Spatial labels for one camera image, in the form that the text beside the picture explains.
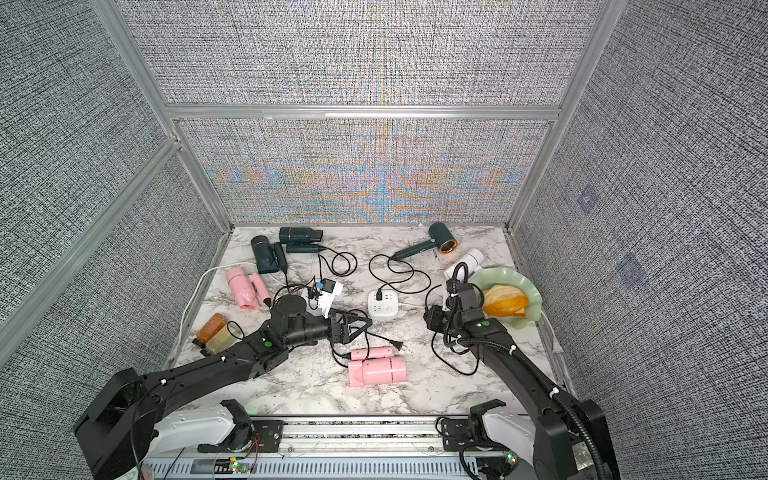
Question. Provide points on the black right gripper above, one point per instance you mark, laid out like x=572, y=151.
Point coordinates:
x=432, y=321

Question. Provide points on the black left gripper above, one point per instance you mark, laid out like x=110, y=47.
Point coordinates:
x=334, y=329

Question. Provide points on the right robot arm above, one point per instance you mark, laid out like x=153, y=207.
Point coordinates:
x=560, y=436

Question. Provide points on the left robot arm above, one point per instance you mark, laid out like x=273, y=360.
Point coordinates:
x=116, y=429

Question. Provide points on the right white power strip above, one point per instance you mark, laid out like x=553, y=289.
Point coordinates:
x=383, y=304

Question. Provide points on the pink folded hair dryer front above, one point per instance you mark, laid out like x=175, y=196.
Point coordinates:
x=376, y=366

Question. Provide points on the bread roll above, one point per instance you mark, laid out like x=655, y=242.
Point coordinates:
x=505, y=301

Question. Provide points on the white hair dryer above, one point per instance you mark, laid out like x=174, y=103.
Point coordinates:
x=473, y=259

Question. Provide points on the light green scalloped plate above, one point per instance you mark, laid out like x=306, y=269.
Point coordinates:
x=485, y=278

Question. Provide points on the green hair dryer orange nozzle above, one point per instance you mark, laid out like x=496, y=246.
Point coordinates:
x=440, y=239

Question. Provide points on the dark green hair dryer back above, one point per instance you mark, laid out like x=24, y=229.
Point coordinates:
x=301, y=239

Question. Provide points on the dark green hair dryer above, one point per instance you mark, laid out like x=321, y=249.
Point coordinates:
x=301, y=239
x=270, y=257

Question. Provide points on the dark green hair dryer left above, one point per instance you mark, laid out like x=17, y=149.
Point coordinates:
x=270, y=257

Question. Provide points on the pink hair dryer left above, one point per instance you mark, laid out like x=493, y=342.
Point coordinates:
x=249, y=290

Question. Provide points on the brown spice jar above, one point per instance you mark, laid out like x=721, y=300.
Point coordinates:
x=215, y=324

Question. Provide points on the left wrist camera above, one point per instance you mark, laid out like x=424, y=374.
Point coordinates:
x=328, y=291

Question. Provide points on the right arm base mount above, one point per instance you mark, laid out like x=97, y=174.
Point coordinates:
x=458, y=435

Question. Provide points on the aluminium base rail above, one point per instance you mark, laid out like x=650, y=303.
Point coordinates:
x=342, y=447

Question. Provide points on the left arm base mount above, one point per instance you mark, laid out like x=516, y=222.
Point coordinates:
x=246, y=434

